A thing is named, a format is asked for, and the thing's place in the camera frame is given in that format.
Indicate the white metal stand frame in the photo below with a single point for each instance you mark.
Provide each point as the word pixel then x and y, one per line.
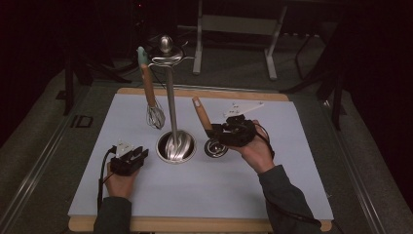
pixel 238 24

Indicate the pale blue table mat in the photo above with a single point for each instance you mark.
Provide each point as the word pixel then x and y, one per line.
pixel 201 191

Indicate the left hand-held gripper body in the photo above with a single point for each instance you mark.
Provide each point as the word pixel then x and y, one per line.
pixel 122 166

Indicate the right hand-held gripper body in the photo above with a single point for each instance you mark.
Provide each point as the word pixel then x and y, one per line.
pixel 238 133

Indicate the person's right hand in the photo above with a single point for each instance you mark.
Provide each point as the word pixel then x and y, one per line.
pixel 259 156

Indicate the steel utensil rack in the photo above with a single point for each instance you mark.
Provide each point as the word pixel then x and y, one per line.
pixel 171 107

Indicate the person's left hand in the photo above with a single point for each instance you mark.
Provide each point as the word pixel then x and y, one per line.
pixel 119 187

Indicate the metal floor rail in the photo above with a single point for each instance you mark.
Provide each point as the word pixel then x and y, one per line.
pixel 357 182
pixel 35 175

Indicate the black metal stand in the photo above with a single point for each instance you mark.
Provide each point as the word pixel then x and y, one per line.
pixel 68 84
pixel 337 97

